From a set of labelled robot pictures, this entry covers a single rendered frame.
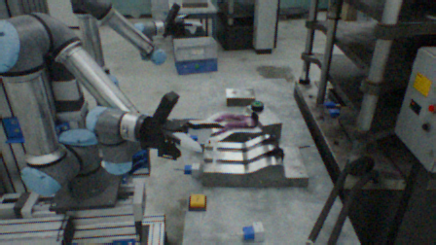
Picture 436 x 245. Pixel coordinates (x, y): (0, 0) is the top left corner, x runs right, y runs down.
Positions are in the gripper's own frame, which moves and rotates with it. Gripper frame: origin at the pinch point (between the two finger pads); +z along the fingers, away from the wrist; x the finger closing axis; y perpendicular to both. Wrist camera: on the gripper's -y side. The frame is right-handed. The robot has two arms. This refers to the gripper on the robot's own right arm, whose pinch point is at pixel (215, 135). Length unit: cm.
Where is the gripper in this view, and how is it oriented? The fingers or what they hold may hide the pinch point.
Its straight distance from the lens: 82.4
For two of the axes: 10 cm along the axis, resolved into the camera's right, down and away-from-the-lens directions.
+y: -0.5, 9.3, 3.7
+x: -3.5, 3.3, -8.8
